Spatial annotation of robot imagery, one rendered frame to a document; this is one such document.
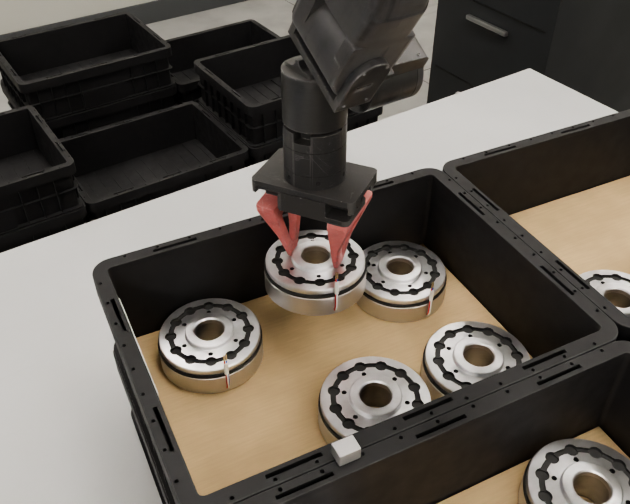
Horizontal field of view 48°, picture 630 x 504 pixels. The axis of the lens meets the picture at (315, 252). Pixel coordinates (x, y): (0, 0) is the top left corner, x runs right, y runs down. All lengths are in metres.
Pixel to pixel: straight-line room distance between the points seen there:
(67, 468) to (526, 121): 1.01
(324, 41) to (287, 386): 0.34
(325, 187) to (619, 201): 0.49
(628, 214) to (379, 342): 0.40
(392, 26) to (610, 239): 0.52
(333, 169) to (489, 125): 0.80
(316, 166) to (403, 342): 0.23
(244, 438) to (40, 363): 0.37
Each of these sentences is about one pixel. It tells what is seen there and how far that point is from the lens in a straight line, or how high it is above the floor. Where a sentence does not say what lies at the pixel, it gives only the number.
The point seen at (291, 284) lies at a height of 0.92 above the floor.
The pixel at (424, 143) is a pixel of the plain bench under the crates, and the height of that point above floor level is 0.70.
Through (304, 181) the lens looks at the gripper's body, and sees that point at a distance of 0.64.
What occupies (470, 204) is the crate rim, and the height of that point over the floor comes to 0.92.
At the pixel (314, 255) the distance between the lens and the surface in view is 0.74.
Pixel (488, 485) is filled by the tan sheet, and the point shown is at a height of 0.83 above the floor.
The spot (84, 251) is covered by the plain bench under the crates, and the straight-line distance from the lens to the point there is 1.12.
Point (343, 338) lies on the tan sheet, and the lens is 0.76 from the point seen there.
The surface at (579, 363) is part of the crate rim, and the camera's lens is 0.64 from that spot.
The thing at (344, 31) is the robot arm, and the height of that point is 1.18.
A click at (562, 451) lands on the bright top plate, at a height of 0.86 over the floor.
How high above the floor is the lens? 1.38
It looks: 40 degrees down
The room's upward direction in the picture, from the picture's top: straight up
